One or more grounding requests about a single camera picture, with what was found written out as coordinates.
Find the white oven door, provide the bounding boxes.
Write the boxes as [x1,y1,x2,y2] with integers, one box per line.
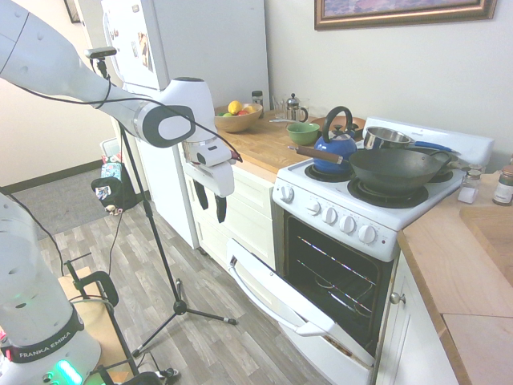
[224,237,378,369]

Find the steel saucepan blue handle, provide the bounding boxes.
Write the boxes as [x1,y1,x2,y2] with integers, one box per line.
[362,126,463,156]

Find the glass french press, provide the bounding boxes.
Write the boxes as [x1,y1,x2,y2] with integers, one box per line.
[285,93,309,124]

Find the black backpack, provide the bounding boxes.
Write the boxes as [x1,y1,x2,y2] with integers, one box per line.
[90,162,142,217]

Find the white corner cabinet door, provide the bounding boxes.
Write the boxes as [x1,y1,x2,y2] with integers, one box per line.
[376,252,462,385]

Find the white electric stove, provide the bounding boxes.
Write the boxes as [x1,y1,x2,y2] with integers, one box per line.
[271,115,495,385]

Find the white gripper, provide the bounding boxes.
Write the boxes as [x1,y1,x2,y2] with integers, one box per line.
[182,137,238,225]

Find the gold framed picture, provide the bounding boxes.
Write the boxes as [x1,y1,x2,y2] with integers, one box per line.
[313,0,499,32]

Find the blue kettle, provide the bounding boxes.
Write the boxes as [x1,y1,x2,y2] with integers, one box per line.
[312,105,358,175]

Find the black camera tripod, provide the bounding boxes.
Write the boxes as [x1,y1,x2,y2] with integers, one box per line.
[115,70,240,359]

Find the black wok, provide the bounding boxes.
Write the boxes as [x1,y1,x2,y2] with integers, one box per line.
[287,144,453,198]

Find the white trash bin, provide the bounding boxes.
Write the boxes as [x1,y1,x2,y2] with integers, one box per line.
[99,136,123,166]

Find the green ceramic bowl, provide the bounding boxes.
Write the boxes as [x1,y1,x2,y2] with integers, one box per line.
[285,122,321,147]

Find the glass salt shaker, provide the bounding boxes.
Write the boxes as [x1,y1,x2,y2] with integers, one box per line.
[457,168,483,204]

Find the green spice jar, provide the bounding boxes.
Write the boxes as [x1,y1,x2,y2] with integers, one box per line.
[491,164,513,207]

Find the black stereo camera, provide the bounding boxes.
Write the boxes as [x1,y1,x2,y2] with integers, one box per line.
[84,47,118,59]

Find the white refrigerator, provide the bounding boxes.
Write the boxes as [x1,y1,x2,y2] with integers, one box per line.
[99,0,272,250]

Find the white cabinet drawers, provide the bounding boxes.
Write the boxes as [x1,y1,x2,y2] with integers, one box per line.
[182,160,277,272]

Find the clear drinking glass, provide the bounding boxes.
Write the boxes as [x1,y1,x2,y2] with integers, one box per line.
[271,94,288,121]

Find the wooden fruit bowl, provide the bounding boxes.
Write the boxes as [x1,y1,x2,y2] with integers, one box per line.
[213,103,265,134]

